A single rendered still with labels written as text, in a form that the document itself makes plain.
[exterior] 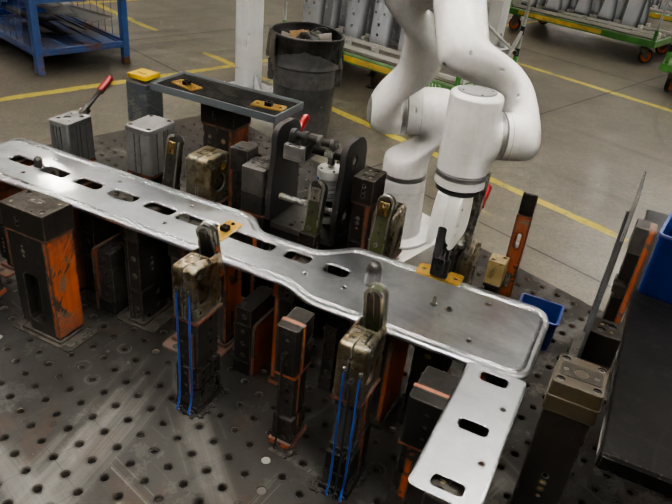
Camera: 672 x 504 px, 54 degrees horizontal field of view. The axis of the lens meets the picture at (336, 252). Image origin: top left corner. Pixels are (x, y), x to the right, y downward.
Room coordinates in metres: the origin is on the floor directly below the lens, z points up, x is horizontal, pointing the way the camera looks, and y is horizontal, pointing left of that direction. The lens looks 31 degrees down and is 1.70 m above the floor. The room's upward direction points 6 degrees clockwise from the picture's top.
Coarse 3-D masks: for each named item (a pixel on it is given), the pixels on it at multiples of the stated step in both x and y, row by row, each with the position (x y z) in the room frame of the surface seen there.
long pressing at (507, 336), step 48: (0, 144) 1.50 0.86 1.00; (48, 192) 1.28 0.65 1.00; (96, 192) 1.30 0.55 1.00; (144, 192) 1.33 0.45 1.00; (192, 240) 1.14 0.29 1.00; (288, 240) 1.18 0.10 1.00; (288, 288) 1.02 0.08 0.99; (336, 288) 1.03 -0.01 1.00; (432, 288) 1.06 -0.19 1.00; (480, 288) 1.08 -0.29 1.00; (432, 336) 0.91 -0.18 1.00; (480, 336) 0.93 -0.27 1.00; (528, 336) 0.94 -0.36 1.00
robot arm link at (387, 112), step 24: (384, 0) 1.42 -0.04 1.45; (408, 0) 1.38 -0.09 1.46; (432, 0) 1.39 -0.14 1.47; (408, 24) 1.42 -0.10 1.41; (432, 24) 1.46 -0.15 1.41; (408, 48) 1.48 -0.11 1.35; (432, 48) 1.46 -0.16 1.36; (408, 72) 1.50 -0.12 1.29; (432, 72) 1.50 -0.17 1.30; (384, 96) 1.56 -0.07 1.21; (408, 96) 1.53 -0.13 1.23; (384, 120) 1.56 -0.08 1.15
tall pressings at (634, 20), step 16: (544, 0) 8.96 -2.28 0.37; (560, 0) 8.58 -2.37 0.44; (576, 0) 8.93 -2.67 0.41; (592, 0) 8.59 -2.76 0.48; (608, 0) 8.38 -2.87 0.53; (624, 0) 8.55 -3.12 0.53; (640, 0) 8.16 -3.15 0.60; (608, 16) 8.34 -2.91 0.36; (624, 16) 8.22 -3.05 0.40; (640, 16) 8.19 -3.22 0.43
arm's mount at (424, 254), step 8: (424, 216) 1.74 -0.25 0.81; (416, 248) 1.57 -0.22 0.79; (424, 248) 1.57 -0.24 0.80; (432, 248) 1.59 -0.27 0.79; (400, 256) 1.53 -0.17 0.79; (408, 256) 1.53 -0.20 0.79; (416, 256) 1.54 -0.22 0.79; (424, 256) 1.57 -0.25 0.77; (432, 256) 1.60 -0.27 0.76; (416, 264) 1.55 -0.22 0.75
